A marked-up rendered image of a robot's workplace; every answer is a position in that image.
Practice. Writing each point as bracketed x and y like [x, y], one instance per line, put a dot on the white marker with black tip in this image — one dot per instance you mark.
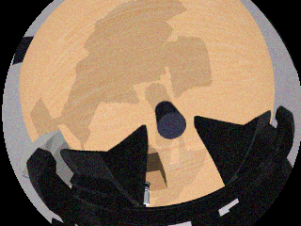
[147, 195]

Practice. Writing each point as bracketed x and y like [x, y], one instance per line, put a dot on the tan wooden block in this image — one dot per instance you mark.
[156, 175]

